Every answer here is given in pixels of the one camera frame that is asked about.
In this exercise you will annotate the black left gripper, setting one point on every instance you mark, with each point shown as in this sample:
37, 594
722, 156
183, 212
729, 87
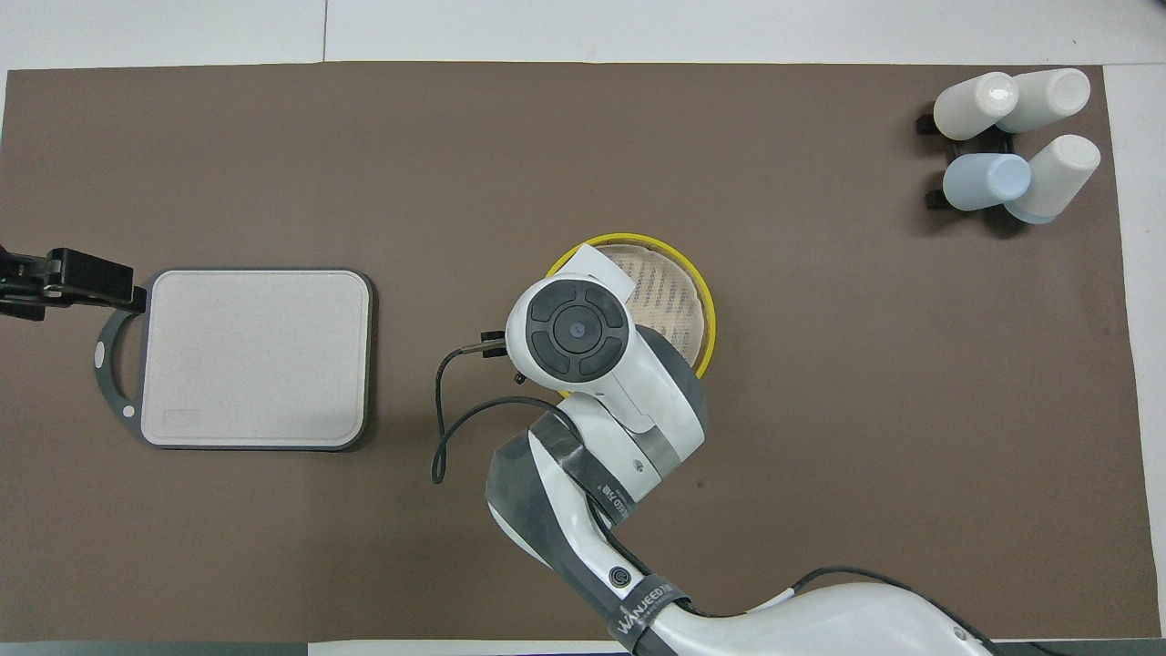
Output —
23, 282

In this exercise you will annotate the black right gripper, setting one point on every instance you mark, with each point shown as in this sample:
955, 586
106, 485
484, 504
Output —
493, 345

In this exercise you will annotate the yellow round steamer basket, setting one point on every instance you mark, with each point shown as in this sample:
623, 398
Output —
679, 292

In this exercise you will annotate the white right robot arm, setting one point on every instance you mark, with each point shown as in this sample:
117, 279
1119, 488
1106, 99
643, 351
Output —
629, 392

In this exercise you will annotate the brown table mat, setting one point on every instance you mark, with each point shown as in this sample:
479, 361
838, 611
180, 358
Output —
820, 364

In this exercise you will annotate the black cup rack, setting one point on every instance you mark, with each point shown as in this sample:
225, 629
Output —
935, 199

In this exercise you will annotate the light blue plastic cup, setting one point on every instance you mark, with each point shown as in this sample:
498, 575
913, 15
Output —
984, 182

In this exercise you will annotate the white plastic cup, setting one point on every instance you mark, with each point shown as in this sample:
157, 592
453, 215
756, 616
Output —
973, 107
1048, 98
1057, 178

